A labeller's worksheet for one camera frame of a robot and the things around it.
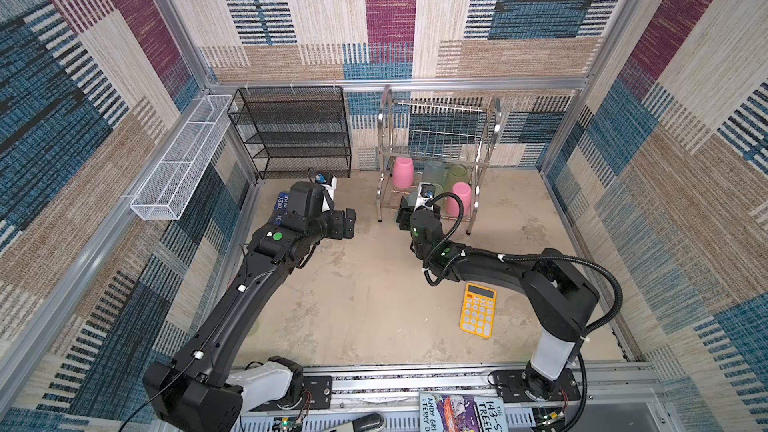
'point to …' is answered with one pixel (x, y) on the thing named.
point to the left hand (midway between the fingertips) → (340, 209)
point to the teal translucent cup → (434, 172)
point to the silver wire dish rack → (443, 146)
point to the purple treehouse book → (461, 413)
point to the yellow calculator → (478, 310)
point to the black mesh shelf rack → (300, 129)
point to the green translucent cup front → (438, 189)
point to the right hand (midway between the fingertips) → (412, 201)
